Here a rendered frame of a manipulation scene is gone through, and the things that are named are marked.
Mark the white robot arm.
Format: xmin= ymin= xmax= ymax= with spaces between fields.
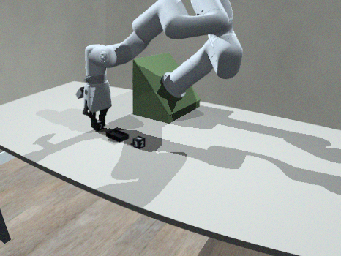
xmin=83 ymin=0 xmax=243 ymax=98

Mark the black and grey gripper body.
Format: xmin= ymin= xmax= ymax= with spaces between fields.
xmin=83 ymin=81 xmax=111 ymax=113

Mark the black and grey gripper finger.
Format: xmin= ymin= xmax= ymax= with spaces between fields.
xmin=99 ymin=108 xmax=109 ymax=126
xmin=83 ymin=100 xmax=98 ymax=129

